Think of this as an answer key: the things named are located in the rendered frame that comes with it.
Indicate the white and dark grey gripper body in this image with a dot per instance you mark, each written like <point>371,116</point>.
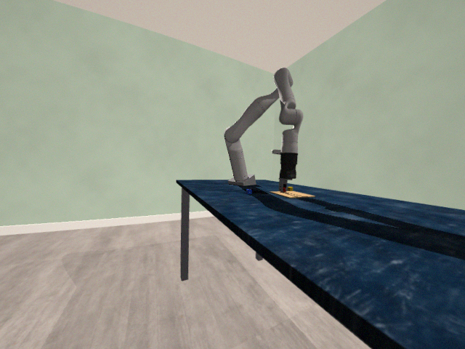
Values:
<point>288,159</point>

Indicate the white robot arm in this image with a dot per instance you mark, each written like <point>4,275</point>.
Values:
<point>291,116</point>

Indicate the tan square mat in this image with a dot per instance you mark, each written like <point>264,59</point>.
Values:
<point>291,194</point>

